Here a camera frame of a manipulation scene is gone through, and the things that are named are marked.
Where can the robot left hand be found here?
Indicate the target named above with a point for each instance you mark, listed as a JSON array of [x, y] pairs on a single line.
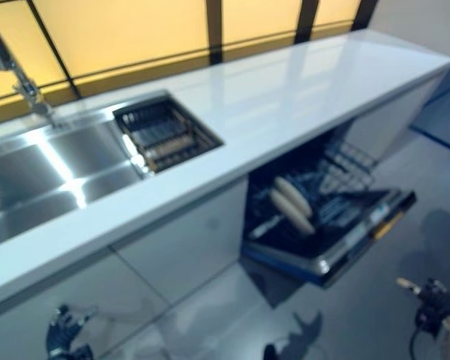
[[62, 332]]

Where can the cream ceramic plate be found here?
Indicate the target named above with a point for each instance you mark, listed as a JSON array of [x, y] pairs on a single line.
[[296, 193], [290, 212]]

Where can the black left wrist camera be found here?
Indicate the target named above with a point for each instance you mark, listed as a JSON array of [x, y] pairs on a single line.
[[83, 352]]

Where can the grey cabinet door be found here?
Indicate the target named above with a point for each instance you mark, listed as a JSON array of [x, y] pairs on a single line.
[[393, 120], [41, 307], [180, 240]]

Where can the black robot right foot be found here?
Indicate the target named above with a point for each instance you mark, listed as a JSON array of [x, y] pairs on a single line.
[[270, 352]]

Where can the chrome gooseneck kitchen faucet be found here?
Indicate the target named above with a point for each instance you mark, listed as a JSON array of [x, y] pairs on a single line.
[[18, 75]]

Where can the stainless steel sink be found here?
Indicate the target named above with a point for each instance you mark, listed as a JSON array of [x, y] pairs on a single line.
[[60, 161]]

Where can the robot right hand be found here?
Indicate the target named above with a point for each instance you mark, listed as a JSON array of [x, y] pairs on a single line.
[[435, 300]]

